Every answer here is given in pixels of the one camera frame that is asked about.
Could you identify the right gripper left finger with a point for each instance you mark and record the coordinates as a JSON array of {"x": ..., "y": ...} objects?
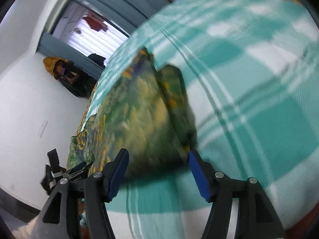
[{"x": 60, "y": 216}]

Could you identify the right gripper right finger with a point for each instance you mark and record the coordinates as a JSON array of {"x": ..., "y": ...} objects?
[{"x": 239, "y": 208}]

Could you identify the green landscape print jacket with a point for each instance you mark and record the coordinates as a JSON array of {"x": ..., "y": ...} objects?
[{"x": 147, "y": 113}]

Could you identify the dark garment at window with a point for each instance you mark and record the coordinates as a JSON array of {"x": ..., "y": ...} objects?
[{"x": 99, "y": 60}]

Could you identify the blue-grey curtain left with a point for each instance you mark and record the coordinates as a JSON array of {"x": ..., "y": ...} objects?
[{"x": 51, "y": 46}]

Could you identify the red hanging garment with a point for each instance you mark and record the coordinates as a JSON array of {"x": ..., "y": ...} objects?
[{"x": 95, "y": 24}]

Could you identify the teal white plaid bedsheet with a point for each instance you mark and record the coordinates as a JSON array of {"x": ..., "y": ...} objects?
[{"x": 251, "y": 73}]

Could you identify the white wall switch plate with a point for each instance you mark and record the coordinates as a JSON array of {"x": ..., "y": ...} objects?
[{"x": 42, "y": 128}]

